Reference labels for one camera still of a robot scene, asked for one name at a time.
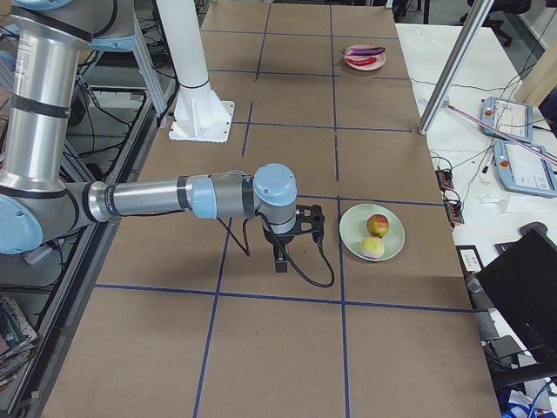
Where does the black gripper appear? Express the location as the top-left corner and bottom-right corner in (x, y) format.
(263, 229), (294, 273)

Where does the pink green peach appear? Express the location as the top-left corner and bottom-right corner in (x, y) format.
(361, 236), (385, 260)

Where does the red yellow pomegranate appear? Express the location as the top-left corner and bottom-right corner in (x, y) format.
(366, 213), (390, 238)

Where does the red chili pepper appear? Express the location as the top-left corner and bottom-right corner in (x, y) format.
(345, 56), (377, 67)

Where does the purple eggplant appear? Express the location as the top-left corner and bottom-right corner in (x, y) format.
(341, 44), (386, 57)

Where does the green plate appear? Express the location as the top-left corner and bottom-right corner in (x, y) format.
(339, 204), (406, 262)

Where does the orange power strip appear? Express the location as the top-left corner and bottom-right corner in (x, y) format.
(435, 168), (465, 230)

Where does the pink plate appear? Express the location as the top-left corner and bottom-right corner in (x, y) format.
(342, 52), (386, 71)

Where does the grabber reaching stick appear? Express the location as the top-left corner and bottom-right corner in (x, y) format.
(442, 102), (556, 165)

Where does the black laptop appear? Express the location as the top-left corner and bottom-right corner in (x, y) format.
(477, 230), (556, 362)

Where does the near teach pendant tablet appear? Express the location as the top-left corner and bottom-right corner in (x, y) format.
(493, 139), (556, 198)

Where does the teach pendant tablet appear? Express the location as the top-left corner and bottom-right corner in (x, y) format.
(493, 139), (556, 198)
(480, 97), (534, 144)

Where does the black computer mouse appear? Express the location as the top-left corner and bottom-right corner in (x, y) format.
(519, 221), (547, 236)

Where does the stack of books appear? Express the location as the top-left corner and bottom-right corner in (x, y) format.
(1, 294), (38, 388)

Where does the far teach pendant tablet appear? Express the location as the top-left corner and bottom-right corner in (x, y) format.
(480, 97), (534, 144)

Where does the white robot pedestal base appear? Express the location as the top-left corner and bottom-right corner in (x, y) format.
(157, 0), (235, 143)

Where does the aluminium frame post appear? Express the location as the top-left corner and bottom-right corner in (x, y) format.
(418, 0), (493, 135)

